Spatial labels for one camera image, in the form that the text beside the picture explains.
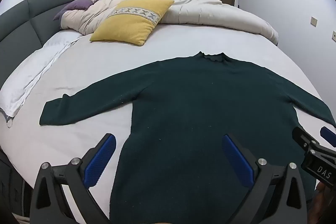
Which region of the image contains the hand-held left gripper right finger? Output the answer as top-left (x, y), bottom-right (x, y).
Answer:
top-left (222, 134), bottom-right (308, 224)

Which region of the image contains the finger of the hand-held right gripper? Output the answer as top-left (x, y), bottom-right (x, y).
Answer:
top-left (321, 126), bottom-right (336, 148)
top-left (292, 126), bottom-right (319, 151)

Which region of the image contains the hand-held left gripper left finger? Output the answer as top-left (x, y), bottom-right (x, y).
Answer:
top-left (29, 133), bottom-right (117, 224)

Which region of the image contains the dark green sweater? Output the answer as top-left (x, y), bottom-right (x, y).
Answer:
top-left (39, 51), bottom-right (336, 224)

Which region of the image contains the bed with white sheet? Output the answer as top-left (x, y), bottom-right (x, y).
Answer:
top-left (0, 22), bottom-right (327, 224)

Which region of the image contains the flat white pillow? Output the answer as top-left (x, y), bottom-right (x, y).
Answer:
top-left (0, 30), bottom-right (82, 128)

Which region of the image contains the yellow patterned pillow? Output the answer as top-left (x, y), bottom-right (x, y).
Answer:
top-left (90, 0), bottom-right (175, 46)

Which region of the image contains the beige duvet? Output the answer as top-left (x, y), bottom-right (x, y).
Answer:
top-left (60, 0), bottom-right (279, 45)

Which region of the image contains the grey upholstered headboard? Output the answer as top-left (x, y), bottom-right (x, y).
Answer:
top-left (0, 0), bottom-right (84, 88)

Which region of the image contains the purple pillow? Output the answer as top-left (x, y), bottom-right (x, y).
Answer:
top-left (53, 0), bottom-right (103, 21)

